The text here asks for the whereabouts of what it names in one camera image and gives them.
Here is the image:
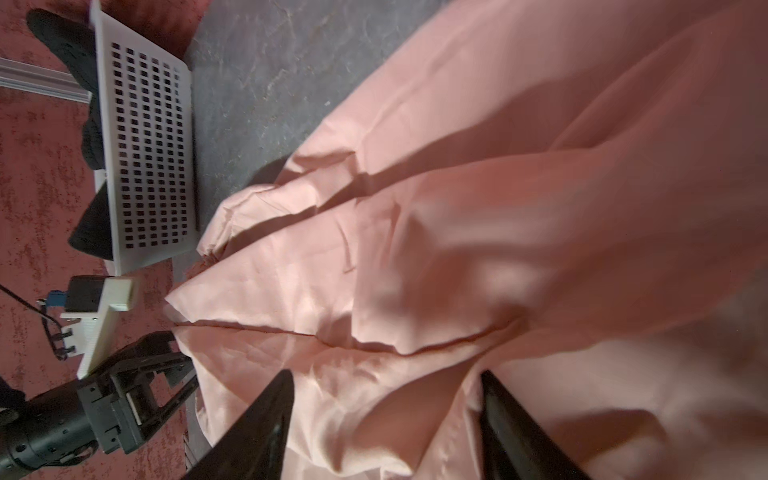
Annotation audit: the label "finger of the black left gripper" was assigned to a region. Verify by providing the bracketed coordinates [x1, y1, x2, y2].
[128, 372, 198, 444]
[110, 331, 192, 384]

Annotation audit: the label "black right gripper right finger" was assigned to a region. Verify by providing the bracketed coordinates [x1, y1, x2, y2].
[479, 370, 588, 480]

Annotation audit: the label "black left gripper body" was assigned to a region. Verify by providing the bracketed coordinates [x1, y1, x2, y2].
[77, 353, 147, 454]

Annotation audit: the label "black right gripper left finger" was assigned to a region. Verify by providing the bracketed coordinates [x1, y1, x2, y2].
[184, 370, 295, 480]

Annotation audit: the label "pink drawstring shorts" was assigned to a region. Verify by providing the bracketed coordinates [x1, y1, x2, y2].
[167, 1, 767, 479]

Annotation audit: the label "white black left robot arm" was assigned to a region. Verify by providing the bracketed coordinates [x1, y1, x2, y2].
[1, 331, 198, 479]

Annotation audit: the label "black shorts in basket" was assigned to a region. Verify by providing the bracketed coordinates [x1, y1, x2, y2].
[25, 8, 115, 262]

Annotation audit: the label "white perforated plastic basket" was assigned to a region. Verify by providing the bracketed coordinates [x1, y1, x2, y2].
[90, 1, 199, 276]

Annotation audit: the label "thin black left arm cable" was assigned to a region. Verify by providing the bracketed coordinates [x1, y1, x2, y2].
[0, 283, 67, 361]

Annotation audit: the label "aluminium left corner post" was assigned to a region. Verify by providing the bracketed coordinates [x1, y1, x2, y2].
[0, 58, 92, 104]

